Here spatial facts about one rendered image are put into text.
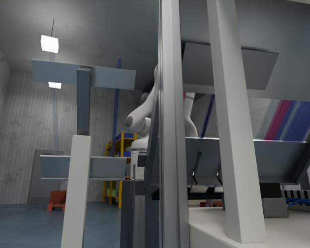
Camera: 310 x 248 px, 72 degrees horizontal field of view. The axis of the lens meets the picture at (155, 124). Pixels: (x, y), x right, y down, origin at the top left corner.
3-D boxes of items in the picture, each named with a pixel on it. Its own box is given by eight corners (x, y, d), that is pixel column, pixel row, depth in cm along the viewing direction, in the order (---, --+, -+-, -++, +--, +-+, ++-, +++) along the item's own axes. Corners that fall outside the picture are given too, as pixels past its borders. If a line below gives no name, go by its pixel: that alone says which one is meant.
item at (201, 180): (149, 185, 84) (147, 173, 90) (294, 185, 96) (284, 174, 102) (150, 183, 83) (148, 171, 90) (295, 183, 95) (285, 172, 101)
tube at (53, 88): (55, 175, 89) (56, 173, 90) (59, 175, 90) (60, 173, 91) (48, 49, 69) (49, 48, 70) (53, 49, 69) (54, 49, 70)
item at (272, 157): (149, 178, 86) (148, 173, 89) (291, 179, 97) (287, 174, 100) (155, 139, 77) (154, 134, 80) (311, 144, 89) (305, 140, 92)
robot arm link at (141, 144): (127, 151, 136) (128, 115, 142) (147, 154, 149) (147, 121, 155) (139, 149, 128) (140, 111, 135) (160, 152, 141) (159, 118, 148)
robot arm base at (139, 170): (121, 181, 136) (122, 153, 141) (149, 181, 143) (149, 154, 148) (128, 181, 119) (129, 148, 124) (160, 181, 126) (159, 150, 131)
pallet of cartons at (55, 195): (81, 209, 624) (82, 191, 638) (45, 211, 593) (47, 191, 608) (80, 205, 751) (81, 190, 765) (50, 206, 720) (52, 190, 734)
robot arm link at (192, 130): (200, 104, 128) (189, 153, 125) (175, 96, 123) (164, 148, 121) (207, 102, 119) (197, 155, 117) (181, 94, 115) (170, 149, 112)
